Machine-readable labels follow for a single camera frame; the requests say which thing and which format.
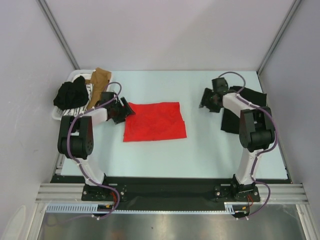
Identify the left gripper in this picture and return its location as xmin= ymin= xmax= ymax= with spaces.
xmin=110 ymin=97 xmax=135 ymax=125

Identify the red garment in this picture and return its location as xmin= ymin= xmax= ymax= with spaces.
xmin=123 ymin=102 xmax=187 ymax=142

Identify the black tank top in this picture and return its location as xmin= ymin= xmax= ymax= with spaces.
xmin=221 ymin=87 xmax=267 ymax=135

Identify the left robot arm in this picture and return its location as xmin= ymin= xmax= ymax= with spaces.
xmin=57 ymin=91 xmax=135 ymax=200

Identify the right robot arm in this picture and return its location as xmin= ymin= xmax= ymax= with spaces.
xmin=199 ymin=77 xmax=277 ymax=201

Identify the brown garment in basket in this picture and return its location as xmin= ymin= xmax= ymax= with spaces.
xmin=85 ymin=67 xmax=112 ymax=109

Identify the striped black white garment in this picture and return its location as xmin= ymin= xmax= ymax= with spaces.
xmin=61 ymin=83 xmax=93 ymax=117

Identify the white laundry basket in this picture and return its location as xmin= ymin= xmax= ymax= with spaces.
xmin=51 ymin=69 xmax=114 ymax=125

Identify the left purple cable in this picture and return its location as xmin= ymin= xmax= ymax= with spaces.
xmin=67 ymin=81 xmax=123 ymax=222

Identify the slotted cable duct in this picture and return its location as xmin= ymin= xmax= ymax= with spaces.
xmin=46 ymin=202 xmax=250 ymax=215

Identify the aluminium extrusion rail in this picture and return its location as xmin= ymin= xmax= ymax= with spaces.
xmin=35 ymin=183 xmax=309 ymax=205

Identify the right aluminium frame post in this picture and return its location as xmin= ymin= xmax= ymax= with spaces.
xmin=256 ymin=0 xmax=304 ymax=76

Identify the aluminium frame post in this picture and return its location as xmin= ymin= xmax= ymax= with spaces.
xmin=256 ymin=0 xmax=304 ymax=76
xmin=36 ymin=0 xmax=80 ymax=70

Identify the left aluminium frame post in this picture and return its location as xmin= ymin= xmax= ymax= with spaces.
xmin=36 ymin=0 xmax=80 ymax=70

